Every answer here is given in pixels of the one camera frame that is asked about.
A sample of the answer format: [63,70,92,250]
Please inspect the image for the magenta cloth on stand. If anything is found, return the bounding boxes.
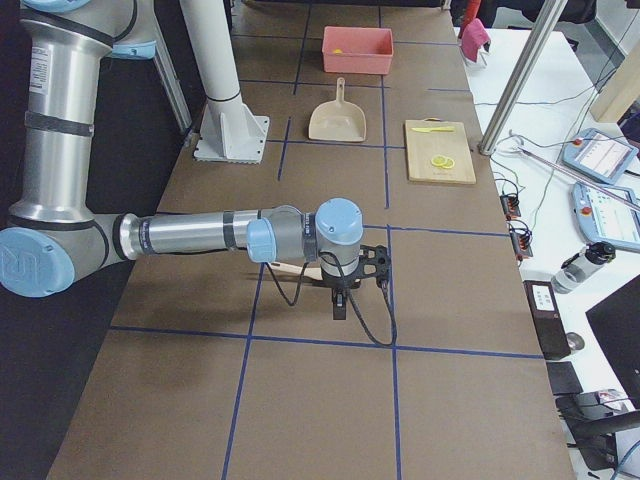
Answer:
[460,18,491,64]

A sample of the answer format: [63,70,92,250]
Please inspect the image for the orange connector board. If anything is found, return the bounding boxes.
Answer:
[509,226,533,261]
[500,193,521,220]

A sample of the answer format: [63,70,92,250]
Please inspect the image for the metal rod with green tip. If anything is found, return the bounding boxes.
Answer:
[513,134,618,187]

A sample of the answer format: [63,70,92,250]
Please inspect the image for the yellow plastic toy knife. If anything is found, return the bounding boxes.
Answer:
[410,126,455,133]

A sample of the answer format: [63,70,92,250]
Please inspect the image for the teach pendant tablet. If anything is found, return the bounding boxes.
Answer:
[572,182,639,253]
[562,128,639,185]

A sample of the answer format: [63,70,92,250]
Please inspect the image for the beige plastic dustpan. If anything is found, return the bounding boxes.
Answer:
[308,77,367,143]

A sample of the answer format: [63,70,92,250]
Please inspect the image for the wooden cutting board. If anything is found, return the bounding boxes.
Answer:
[404,120,476,185]

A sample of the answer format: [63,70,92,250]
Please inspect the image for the white mounting post with base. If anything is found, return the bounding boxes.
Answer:
[180,0,270,164]

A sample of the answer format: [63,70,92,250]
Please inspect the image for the wooden hand brush black bristles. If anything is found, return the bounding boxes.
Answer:
[265,262,338,288]

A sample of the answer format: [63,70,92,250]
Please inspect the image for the pink plastic bin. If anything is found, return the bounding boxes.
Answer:
[321,26,394,75]

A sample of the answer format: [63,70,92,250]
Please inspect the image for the black computer monitor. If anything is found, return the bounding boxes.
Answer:
[586,281,639,408]

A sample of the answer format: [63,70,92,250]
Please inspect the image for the near teach pendant tablet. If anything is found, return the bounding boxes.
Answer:
[572,182,639,253]

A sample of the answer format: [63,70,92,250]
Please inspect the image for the far teach pendant tablet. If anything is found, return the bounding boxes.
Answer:
[562,128,639,185]

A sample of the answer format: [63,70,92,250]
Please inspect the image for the aluminium frame post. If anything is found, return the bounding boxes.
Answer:
[478,0,568,156]

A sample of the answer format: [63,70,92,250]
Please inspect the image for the clear water bottle black cap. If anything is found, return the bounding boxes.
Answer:
[550,241,616,294]

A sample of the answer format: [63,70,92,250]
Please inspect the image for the black box with labels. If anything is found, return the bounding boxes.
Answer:
[523,280,571,360]

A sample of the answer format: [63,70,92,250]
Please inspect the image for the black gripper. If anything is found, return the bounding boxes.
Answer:
[319,245,390,320]

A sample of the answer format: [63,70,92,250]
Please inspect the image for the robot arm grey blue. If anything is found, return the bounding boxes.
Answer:
[1,1,182,329]

